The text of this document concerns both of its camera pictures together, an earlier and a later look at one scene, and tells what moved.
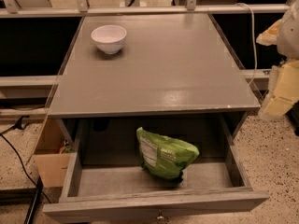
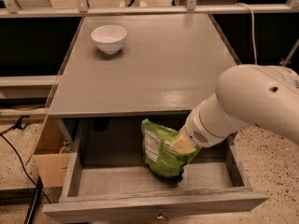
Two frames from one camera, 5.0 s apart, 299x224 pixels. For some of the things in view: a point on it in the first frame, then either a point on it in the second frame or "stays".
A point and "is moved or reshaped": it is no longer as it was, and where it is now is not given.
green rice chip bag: (163, 157) is moved or reshaped
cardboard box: (51, 168) stays
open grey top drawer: (106, 179) stays
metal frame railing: (9, 8) stays
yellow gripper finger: (286, 90) → (183, 144)
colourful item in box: (66, 148) stays
